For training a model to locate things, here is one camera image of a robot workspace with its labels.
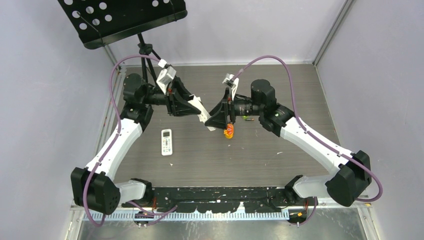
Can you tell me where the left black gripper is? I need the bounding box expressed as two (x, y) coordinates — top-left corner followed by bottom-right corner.
(142, 78), (203, 117)

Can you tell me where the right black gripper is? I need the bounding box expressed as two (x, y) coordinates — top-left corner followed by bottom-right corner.
(205, 88), (263, 130)

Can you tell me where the long white remote control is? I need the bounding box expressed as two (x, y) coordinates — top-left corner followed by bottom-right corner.
(188, 94), (216, 131)

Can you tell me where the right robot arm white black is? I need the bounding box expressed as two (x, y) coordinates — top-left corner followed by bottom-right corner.
(205, 79), (372, 207)

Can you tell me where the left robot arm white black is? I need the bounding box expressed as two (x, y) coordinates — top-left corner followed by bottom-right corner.
(70, 73), (203, 215)

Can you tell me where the white air conditioner remote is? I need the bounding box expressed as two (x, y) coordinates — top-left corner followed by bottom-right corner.
(161, 129), (173, 156)

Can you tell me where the orange yellow toy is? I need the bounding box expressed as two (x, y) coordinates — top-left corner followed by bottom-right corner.
(223, 123), (234, 139)

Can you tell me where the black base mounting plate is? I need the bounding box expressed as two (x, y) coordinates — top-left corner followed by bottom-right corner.
(127, 186), (319, 215)

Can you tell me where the black music stand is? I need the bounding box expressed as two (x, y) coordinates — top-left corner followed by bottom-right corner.
(57, 0), (188, 92)

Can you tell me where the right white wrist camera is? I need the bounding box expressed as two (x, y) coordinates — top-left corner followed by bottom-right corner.
(222, 73), (239, 100)

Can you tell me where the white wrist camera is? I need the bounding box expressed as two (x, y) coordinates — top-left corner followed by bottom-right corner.
(222, 73), (239, 100)
(156, 59), (176, 95)

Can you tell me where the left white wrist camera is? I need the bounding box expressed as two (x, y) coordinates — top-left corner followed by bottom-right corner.
(156, 59), (176, 95)

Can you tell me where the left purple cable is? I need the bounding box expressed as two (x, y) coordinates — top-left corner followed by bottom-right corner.
(82, 54), (178, 228)

